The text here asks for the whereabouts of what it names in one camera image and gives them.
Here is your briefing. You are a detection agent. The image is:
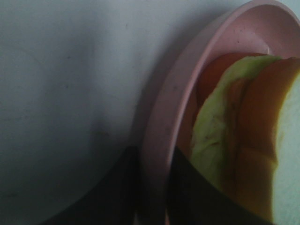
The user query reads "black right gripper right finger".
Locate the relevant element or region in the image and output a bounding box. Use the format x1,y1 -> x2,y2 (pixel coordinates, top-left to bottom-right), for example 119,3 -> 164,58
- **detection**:
166,148 -> 269,225

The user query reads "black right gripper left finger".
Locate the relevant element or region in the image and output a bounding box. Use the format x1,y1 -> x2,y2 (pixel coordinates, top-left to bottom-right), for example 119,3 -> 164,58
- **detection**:
44,146 -> 140,225

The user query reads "toast sandwich with lettuce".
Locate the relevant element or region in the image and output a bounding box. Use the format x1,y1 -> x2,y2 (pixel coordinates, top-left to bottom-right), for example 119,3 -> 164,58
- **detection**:
190,53 -> 300,225

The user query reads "pink round plate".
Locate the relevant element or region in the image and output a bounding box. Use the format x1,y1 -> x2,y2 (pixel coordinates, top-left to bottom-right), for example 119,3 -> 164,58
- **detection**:
137,0 -> 300,225

